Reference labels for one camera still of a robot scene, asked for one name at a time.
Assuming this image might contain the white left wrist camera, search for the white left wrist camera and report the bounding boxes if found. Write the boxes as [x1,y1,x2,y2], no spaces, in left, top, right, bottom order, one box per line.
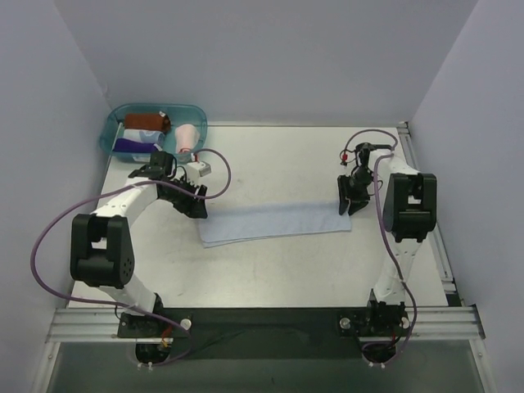
[186,161,212,181]

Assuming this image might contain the white blue rolled towel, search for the white blue rolled towel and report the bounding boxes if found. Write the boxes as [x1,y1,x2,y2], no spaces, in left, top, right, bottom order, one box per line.
[121,129,165,145]

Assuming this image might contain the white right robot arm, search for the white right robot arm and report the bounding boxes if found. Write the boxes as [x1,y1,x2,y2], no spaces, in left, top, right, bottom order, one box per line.
[337,142,437,336]

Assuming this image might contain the brown rolled towel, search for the brown rolled towel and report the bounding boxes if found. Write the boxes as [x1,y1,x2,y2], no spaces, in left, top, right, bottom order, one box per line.
[124,112,171,133]

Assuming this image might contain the light blue towel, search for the light blue towel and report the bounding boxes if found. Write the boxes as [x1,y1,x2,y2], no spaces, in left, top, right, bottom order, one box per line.
[198,202,352,248]

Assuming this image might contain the teal plastic bin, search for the teal plastic bin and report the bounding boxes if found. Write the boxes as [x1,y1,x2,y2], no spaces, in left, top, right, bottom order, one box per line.
[99,103,208,163]

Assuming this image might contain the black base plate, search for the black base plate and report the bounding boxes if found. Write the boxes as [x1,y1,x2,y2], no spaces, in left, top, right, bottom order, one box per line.
[116,303,411,364]

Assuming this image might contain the purple rolled towel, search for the purple rolled towel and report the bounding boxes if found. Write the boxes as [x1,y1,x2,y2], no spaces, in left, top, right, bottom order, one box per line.
[112,138,162,154]

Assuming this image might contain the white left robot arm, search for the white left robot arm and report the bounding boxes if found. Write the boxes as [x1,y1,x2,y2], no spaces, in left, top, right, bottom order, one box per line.
[70,151,211,337]

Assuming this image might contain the pink striped towel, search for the pink striped towel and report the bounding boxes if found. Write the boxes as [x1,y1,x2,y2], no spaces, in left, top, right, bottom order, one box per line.
[174,124,200,154]

